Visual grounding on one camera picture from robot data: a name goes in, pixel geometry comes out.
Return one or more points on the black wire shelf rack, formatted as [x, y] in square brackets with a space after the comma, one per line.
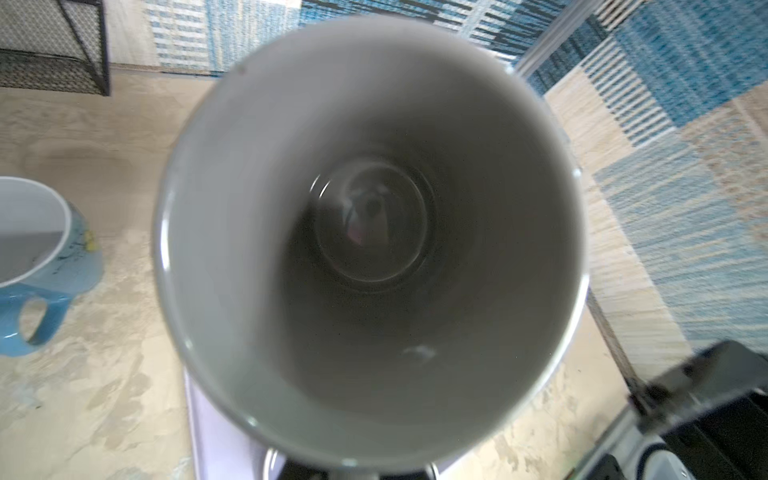
[55, 45]

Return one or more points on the lavender plastic tray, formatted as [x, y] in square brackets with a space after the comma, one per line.
[222, 451]

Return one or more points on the blue floral dotted mug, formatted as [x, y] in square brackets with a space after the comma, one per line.
[48, 252]

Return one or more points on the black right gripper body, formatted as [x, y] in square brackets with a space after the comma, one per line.
[705, 418]

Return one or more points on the grey ceramic mug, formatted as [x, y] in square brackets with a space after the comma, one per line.
[370, 245]

